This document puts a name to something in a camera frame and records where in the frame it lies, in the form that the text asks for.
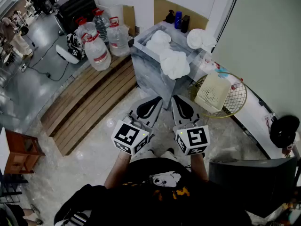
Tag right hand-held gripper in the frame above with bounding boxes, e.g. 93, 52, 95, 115
171, 95, 211, 156

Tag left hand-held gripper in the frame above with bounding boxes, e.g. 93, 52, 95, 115
111, 97, 164, 156

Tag cream plastic laundry basket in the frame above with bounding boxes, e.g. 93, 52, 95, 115
194, 71, 232, 114

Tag white cloth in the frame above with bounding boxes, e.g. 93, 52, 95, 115
186, 28, 217, 50
159, 48, 191, 80
145, 29, 172, 54

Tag person's left forearm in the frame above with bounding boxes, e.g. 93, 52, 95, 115
103, 149, 132, 189

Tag person's right forearm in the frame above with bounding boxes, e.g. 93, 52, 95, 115
189, 152, 210, 183

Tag small cardboard box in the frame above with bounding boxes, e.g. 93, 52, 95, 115
122, 5, 136, 37

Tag person's legs in light trousers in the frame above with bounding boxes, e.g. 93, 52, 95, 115
138, 147, 179, 161

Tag wooden slat platform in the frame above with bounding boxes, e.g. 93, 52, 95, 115
40, 55, 138, 157

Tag white low shelf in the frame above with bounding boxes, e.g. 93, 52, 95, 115
199, 53, 294, 160

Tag small clear jar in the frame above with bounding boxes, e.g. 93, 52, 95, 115
264, 114, 276, 127

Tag person's black shirt torso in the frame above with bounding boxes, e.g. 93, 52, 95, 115
54, 158, 252, 226

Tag black faucet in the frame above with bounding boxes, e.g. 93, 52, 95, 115
180, 15, 190, 34

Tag blue bottle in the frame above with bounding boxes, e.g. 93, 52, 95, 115
174, 11, 183, 30

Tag black pump bottle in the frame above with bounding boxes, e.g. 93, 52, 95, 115
164, 9, 176, 24

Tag black computer tower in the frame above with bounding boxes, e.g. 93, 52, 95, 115
208, 156, 298, 218

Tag black bag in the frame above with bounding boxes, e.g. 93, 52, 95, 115
269, 115, 301, 149

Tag large cardboard sheet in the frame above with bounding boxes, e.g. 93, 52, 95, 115
153, 0, 209, 32

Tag white carton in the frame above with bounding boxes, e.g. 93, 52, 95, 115
96, 3, 124, 23

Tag black cabinet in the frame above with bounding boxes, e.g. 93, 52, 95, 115
54, 0, 98, 35

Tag brown wooden cabinet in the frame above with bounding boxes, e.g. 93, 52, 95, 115
3, 128, 46, 175

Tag white board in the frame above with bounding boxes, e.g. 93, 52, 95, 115
0, 127, 10, 174

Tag black metal rack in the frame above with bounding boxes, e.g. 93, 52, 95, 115
0, 173, 29, 204

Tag gold wire round basket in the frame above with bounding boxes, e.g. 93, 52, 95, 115
188, 72, 248, 119

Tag black floor cable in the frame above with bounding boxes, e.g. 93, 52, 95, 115
28, 32, 70, 82

